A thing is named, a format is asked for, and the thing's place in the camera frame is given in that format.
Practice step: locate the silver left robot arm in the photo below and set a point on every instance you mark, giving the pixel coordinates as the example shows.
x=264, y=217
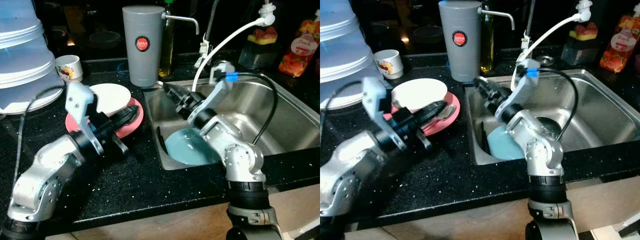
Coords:
x=345, y=185
x=45, y=180

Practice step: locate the chrome tap spout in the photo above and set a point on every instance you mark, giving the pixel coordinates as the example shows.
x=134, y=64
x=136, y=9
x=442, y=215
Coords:
x=182, y=18
x=500, y=12

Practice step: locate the teal round plate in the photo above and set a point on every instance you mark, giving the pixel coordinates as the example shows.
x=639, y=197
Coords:
x=500, y=142
x=185, y=147

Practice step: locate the silver metal fork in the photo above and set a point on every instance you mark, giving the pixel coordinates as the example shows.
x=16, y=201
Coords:
x=447, y=110

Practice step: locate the pink round plate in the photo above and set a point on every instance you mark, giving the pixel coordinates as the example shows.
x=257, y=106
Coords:
x=131, y=126
x=445, y=127

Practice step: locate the chrome sink faucet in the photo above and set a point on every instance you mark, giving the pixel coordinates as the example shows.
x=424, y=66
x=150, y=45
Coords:
x=210, y=25
x=527, y=25

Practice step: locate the stainless steel sink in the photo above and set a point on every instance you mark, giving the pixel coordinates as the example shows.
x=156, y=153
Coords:
x=280, y=120
x=600, y=110

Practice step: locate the white stacked plastic container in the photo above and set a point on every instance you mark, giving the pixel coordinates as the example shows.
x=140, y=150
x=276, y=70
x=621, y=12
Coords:
x=345, y=50
x=25, y=50

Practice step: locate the white ceramic bowl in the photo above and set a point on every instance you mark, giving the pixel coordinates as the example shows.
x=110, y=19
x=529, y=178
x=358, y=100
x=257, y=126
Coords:
x=420, y=92
x=111, y=97

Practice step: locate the yellow and red sponge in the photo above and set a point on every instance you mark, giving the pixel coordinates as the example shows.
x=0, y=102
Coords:
x=585, y=31
x=265, y=36

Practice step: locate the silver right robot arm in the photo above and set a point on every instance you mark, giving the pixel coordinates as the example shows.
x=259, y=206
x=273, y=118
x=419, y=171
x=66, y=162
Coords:
x=235, y=155
x=540, y=145

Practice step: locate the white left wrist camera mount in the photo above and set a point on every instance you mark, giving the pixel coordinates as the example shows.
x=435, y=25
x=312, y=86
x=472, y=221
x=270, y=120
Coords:
x=375, y=102
x=80, y=102

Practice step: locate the grey tumbler with red logo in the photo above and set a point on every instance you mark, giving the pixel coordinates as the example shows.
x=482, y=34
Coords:
x=142, y=60
x=460, y=55

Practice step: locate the round steel bowl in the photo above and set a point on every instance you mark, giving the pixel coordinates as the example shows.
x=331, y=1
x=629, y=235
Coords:
x=550, y=126

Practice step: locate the silver metal spoon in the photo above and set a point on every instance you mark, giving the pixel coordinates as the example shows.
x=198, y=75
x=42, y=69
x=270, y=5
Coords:
x=440, y=118

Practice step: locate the round chrome counter fitting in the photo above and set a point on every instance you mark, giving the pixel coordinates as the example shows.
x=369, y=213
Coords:
x=547, y=61

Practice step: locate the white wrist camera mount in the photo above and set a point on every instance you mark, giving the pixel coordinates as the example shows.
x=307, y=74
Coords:
x=217, y=90
x=375, y=102
x=525, y=80
x=80, y=102

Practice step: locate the dark sponge holder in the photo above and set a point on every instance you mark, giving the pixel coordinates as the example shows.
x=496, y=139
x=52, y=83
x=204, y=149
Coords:
x=575, y=52
x=255, y=57

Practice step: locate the yellow oil bottle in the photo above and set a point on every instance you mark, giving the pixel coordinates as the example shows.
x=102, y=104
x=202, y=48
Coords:
x=486, y=50
x=167, y=50

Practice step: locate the orange dish soap bottle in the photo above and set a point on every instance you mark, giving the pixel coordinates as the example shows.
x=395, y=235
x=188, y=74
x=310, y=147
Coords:
x=300, y=50
x=620, y=45

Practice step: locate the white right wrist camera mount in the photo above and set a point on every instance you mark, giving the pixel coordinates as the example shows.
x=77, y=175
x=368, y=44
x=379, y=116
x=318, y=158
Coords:
x=525, y=80
x=217, y=90

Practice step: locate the small white printed cup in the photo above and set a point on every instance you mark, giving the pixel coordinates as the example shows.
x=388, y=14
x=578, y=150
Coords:
x=389, y=62
x=69, y=67

